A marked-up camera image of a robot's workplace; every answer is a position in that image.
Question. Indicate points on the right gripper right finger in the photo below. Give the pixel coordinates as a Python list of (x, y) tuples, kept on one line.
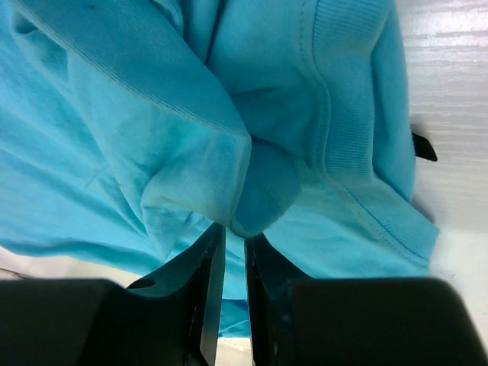
[(299, 320)]

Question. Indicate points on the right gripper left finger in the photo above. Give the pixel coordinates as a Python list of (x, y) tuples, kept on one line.
[(169, 317)]

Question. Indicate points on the teal t shirt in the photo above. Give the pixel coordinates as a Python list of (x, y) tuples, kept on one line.
[(129, 127)]

